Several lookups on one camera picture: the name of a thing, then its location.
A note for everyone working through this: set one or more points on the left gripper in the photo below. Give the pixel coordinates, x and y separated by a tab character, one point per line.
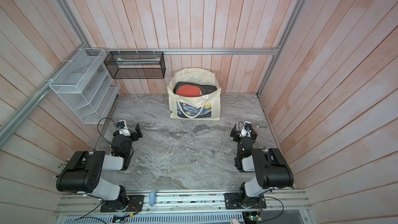
133	133

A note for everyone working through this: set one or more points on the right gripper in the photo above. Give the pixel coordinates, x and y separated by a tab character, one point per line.
238	134

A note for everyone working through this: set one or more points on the canvas tote bag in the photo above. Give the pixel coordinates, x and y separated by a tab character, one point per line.
206	107

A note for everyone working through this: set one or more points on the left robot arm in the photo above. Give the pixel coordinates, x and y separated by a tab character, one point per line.
82	173

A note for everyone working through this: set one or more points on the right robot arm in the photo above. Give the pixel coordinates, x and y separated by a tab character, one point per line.
270	168

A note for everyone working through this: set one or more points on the small blue cylinder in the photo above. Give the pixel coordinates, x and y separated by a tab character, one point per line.
152	198

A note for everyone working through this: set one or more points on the black mesh basket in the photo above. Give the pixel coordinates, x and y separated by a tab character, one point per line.
135	64

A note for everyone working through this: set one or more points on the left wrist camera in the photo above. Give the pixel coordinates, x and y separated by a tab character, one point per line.
122	128

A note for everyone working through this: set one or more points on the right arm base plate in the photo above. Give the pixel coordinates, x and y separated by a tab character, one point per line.
237	200

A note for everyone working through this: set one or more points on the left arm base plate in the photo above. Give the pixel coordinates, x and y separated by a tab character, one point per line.
122	204

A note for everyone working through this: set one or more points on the white wire mesh shelf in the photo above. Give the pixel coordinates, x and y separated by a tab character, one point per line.
85	87

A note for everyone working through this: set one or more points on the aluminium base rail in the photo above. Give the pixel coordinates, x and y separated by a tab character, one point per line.
190	207

